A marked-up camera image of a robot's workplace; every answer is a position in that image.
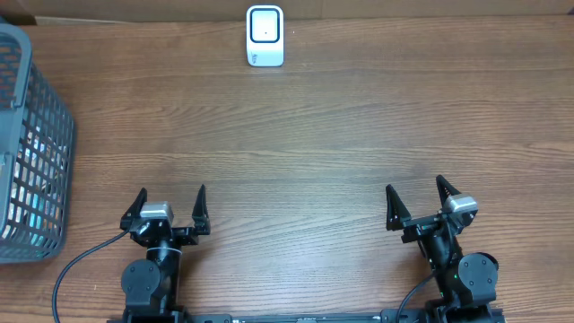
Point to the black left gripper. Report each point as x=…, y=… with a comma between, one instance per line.
x=188, y=237

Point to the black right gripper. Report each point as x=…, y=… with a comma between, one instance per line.
x=399, y=217

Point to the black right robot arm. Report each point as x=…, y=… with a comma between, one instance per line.
x=467, y=283

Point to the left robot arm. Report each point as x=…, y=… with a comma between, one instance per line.
x=151, y=284

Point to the white barcode scanner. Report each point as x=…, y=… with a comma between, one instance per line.
x=265, y=35

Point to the grey plastic mesh basket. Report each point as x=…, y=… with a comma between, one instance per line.
x=38, y=135

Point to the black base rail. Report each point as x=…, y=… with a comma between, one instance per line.
x=305, y=318

